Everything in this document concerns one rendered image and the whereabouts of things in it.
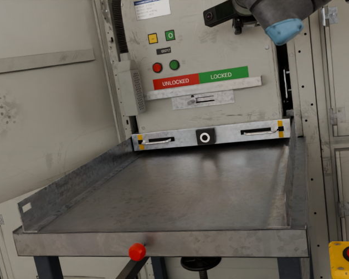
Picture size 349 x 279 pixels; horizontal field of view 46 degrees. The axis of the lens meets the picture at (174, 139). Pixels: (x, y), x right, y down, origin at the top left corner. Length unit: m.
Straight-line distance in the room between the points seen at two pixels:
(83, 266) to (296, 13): 1.31
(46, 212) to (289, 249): 0.56
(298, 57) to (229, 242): 0.75
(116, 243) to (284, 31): 0.58
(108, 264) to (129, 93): 0.76
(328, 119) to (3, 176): 1.01
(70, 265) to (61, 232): 0.95
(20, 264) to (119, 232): 1.20
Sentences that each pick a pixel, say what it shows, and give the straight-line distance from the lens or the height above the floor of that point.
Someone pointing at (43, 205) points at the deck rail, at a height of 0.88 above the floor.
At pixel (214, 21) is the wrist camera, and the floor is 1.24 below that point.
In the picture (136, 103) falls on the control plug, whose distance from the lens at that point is 1.31.
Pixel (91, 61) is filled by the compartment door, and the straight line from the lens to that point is 1.49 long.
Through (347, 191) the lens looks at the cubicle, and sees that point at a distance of 1.43.
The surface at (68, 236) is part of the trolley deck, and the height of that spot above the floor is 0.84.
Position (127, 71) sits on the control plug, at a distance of 1.30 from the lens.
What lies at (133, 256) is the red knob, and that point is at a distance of 0.80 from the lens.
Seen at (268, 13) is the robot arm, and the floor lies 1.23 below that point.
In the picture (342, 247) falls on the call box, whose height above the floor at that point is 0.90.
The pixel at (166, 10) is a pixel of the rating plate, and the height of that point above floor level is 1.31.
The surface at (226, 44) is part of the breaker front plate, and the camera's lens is 1.32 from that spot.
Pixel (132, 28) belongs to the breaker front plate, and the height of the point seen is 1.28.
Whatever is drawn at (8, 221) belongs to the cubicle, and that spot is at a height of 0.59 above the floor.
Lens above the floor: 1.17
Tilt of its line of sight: 11 degrees down
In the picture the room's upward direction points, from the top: 9 degrees counter-clockwise
